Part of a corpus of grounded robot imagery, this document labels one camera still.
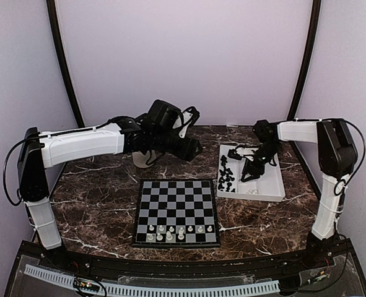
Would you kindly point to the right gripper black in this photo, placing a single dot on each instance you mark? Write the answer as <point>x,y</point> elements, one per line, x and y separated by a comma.
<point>250,167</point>

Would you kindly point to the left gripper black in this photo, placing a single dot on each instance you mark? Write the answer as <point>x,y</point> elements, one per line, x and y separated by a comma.
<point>187,152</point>

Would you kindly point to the black and grey chessboard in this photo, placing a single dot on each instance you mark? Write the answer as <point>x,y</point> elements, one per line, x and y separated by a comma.
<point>177,203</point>

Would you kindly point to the white king chess piece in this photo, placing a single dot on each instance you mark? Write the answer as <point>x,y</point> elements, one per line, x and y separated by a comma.
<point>181,233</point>

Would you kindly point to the white queen chess piece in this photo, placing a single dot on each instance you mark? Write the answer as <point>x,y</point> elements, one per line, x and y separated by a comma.
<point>169,236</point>

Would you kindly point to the white rook chess piece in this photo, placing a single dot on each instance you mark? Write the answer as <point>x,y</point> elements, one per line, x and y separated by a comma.
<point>150,237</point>

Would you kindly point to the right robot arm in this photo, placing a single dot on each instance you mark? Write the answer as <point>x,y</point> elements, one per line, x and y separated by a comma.
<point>337,156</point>

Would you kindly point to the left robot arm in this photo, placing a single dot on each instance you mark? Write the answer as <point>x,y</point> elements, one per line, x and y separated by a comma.
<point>119,135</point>

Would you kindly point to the black chess pieces pile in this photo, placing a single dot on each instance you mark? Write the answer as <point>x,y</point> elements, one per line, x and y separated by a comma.
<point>226,176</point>

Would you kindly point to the white ribbed cup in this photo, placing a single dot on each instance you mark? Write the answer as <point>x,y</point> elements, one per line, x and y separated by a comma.
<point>141,160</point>

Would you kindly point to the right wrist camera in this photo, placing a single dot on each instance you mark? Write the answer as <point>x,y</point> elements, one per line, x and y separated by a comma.
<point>240,152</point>

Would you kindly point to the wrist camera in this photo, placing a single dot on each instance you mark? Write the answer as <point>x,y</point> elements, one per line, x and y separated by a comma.
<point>187,119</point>
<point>240,152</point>

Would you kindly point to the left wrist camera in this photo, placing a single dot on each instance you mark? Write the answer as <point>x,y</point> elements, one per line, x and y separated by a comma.
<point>187,119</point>

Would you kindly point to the white slotted cable duct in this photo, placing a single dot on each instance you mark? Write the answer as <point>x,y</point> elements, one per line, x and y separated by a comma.
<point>88,287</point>

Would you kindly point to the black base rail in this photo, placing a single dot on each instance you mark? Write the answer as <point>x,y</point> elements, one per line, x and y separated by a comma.
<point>278,267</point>

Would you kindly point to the right black frame post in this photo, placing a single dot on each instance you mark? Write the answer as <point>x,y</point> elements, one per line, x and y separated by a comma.
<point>306,59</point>

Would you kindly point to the black frame post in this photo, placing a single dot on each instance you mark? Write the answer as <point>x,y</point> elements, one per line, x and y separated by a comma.
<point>306,59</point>
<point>62,61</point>

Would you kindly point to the left black frame post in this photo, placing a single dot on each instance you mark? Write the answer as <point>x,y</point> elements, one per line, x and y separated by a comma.
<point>62,61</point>

